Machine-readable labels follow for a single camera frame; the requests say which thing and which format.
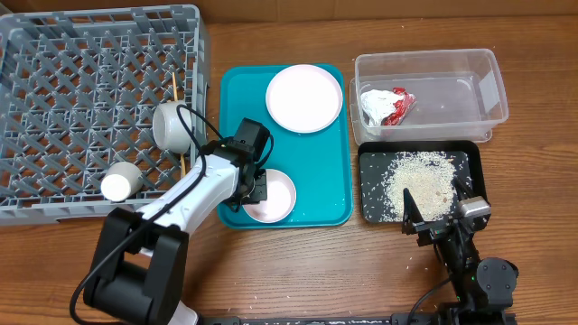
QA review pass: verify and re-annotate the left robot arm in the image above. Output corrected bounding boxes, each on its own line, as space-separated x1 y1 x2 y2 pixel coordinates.
69 118 274 325

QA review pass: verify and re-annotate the grey dishwasher rack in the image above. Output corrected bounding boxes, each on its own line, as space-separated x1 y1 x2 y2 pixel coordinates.
1 5 210 226

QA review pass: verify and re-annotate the rice pile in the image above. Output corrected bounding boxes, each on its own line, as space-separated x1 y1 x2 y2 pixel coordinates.
359 151 471 223

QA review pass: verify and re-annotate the black waste tray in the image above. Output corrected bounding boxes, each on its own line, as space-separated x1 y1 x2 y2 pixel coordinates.
358 140 491 228

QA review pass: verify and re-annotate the wooden chopstick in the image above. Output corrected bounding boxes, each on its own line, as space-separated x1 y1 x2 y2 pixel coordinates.
180 153 187 178
172 72 179 102

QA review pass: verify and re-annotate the small pink-rimmed plate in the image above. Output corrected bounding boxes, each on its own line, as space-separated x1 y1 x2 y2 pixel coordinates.
243 169 297 224

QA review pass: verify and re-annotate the large white plate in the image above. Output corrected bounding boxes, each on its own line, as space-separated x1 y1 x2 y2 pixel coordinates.
266 64 343 134

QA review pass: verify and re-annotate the grey bowl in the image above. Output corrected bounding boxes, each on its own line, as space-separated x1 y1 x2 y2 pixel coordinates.
152 100 192 153

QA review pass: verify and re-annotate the white paper cup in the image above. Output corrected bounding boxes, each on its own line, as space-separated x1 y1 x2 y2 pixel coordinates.
100 162 143 202

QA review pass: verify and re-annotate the red wrapper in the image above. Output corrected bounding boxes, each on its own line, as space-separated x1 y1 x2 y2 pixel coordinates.
382 87 416 125

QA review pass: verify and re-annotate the teal plastic tray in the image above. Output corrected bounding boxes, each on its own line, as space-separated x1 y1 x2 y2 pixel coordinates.
218 65 354 229

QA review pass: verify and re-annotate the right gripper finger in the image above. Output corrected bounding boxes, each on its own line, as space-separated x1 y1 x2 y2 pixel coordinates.
402 188 424 234
452 176 476 201

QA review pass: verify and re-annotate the clear plastic container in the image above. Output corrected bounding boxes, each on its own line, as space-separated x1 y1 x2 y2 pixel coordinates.
350 49 509 144

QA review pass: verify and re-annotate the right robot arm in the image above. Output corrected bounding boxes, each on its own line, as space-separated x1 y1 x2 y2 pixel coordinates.
399 177 519 324

